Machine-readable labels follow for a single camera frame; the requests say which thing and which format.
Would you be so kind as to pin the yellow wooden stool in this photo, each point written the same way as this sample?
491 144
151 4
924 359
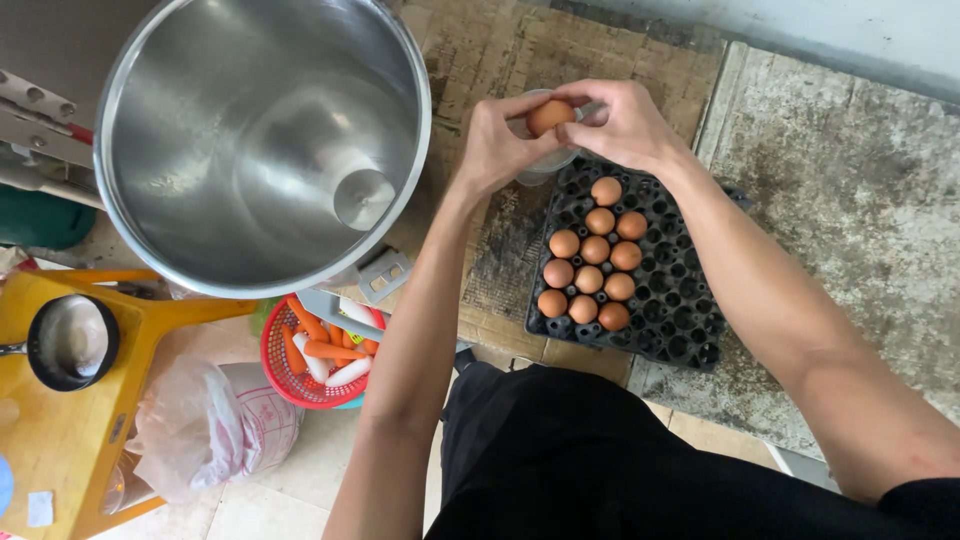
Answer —
52 442

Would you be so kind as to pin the person's left hand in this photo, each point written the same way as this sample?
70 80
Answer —
491 150

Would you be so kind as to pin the clear plastic cup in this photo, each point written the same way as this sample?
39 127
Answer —
551 163

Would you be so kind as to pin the red plastic basket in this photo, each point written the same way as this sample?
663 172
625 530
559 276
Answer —
296 386

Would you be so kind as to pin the cracked brown egg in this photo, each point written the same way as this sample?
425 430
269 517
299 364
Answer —
551 115

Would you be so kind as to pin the clear glass jar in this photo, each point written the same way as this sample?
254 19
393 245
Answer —
124 484

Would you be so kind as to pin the green plastic container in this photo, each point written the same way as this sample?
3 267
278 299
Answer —
41 217

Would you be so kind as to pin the white radish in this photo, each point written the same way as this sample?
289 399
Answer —
349 372
358 311
315 361

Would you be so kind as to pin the white paper note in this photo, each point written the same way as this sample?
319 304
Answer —
40 509

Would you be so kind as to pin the person's black clothing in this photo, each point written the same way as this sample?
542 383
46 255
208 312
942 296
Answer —
600 465

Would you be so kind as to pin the worn cardboard sheet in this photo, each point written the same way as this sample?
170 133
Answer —
510 60

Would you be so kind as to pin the small black pan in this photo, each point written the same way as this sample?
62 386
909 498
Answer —
71 343

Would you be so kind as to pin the cluster of brown eggs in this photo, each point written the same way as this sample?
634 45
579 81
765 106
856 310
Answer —
595 250

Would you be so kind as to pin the black plastic egg tray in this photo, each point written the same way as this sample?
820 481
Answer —
675 315

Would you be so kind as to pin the large steel mixing bowl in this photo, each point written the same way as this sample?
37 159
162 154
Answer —
225 135

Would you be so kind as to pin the person's right hand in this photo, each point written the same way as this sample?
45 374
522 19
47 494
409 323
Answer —
630 127

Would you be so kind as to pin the pink-white plastic bag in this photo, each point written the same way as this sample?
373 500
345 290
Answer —
202 427

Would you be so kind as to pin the orange carrot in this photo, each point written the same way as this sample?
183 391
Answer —
307 319
334 350
292 351

